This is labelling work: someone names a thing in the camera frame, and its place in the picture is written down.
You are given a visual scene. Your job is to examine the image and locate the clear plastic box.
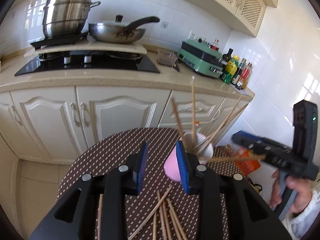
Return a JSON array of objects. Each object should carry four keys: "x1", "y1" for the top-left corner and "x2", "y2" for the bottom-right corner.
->
[{"x1": 157, "y1": 49, "x2": 178, "y2": 66}]

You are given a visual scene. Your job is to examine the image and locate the green electric grill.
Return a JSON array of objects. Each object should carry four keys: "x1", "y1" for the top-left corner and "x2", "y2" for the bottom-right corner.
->
[{"x1": 177, "y1": 39, "x2": 225, "y2": 79}]

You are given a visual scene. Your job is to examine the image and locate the dark olive oil bottle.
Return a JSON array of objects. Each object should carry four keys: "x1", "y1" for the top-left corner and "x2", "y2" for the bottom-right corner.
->
[{"x1": 222, "y1": 48, "x2": 234, "y2": 67}]

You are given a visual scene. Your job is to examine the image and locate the white paper sheet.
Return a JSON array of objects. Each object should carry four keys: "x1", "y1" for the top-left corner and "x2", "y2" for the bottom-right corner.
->
[{"x1": 230, "y1": 82, "x2": 250, "y2": 97}]

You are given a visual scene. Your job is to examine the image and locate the single wooden chopstick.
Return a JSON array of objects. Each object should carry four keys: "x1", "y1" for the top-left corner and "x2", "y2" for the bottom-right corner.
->
[{"x1": 200, "y1": 154, "x2": 266, "y2": 163}]

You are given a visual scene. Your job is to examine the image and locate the person's right hand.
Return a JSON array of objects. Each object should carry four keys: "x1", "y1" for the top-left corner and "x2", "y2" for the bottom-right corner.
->
[{"x1": 271, "y1": 169, "x2": 317, "y2": 213}]

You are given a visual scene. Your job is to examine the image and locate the beige stone slab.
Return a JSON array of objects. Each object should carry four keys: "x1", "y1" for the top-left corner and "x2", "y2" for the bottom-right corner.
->
[{"x1": 24, "y1": 42, "x2": 148, "y2": 58}]

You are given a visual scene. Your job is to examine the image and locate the orange plastic bag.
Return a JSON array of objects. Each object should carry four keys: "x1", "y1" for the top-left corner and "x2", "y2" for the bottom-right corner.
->
[{"x1": 234, "y1": 147, "x2": 262, "y2": 177}]

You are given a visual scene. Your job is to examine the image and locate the pile of wooden chopsticks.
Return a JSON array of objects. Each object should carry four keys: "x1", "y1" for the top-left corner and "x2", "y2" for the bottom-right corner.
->
[{"x1": 96, "y1": 185, "x2": 188, "y2": 240}]

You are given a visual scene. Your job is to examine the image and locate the stainless steel steamer pot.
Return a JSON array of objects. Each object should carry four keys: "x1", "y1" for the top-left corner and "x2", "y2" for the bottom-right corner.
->
[{"x1": 41, "y1": 0, "x2": 102, "y2": 40}]

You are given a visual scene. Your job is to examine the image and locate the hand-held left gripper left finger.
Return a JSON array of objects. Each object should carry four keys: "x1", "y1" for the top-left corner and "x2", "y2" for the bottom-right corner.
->
[{"x1": 30, "y1": 142, "x2": 150, "y2": 240}]

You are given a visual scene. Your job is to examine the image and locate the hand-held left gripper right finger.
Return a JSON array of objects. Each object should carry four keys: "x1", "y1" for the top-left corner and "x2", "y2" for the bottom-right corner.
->
[{"x1": 176, "y1": 141, "x2": 293, "y2": 240}]

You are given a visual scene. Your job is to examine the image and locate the steel wok with lid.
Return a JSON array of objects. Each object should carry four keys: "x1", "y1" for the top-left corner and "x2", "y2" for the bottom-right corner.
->
[{"x1": 88, "y1": 15, "x2": 160, "y2": 43}]

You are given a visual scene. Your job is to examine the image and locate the dark soy sauce bottle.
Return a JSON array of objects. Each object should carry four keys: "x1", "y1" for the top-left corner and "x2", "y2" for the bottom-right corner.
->
[{"x1": 231, "y1": 58, "x2": 247, "y2": 85}]

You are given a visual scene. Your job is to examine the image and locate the bunch of wooden chopsticks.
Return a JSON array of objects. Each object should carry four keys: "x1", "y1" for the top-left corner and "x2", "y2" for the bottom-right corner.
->
[{"x1": 171, "y1": 80, "x2": 249, "y2": 155}]

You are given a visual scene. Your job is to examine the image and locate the brown polka dot tablecloth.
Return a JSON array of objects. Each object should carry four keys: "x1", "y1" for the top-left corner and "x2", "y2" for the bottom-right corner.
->
[{"x1": 57, "y1": 127, "x2": 250, "y2": 240}]

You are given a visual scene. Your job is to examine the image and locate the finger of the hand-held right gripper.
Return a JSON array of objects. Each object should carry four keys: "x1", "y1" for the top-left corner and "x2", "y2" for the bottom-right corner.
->
[
  {"x1": 232, "y1": 134, "x2": 265, "y2": 160},
  {"x1": 236, "y1": 129, "x2": 265, "y2": 143}
]

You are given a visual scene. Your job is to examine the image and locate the person's right forearm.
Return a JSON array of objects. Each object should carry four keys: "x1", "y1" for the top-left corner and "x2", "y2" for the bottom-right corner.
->
[{"x1": 285, "y1": 187, "x2": 320, "y2": 240}]

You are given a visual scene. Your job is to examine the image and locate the black glass gas hob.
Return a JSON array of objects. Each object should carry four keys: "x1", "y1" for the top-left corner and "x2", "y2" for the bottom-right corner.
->
[{"x1": 14, "y1": 51, "x2": 161, "y2": 77}]

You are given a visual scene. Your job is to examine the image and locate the pink cup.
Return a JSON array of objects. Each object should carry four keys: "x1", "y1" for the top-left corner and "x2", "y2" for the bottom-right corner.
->
[{"x1": 164, "y1": 132, "x2": 214, "y2": 183}]

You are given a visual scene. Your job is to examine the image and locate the cream lower cabinets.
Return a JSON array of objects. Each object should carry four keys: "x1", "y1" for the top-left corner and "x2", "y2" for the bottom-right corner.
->
[{"x1": 0, "y1": 85, "x2": 253, "y2": 165}]

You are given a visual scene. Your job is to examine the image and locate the white wall socket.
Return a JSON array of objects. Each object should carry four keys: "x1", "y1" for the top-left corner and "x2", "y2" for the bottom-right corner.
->
[{"x1": 190, "y1": 31, "x2": 206, "y2": 42}]

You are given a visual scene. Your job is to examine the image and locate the red sauce bottle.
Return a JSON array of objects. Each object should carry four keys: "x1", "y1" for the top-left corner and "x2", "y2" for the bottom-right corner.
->
[{"x1": 236, "y1": 62, "x2": 253, "y2": 89}]

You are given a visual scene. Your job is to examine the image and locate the yellow green bottle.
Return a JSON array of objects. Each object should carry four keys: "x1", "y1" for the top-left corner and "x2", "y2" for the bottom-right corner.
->
[{"x1": 221, "y1": 54, "x2": 240, "y2": 84}]

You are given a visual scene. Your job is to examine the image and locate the black induction cooker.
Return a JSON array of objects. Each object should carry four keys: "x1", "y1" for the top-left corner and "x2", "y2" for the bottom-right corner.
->
[{"x1": 30, "y1": 31, "x2": 89, "y2": 50}]

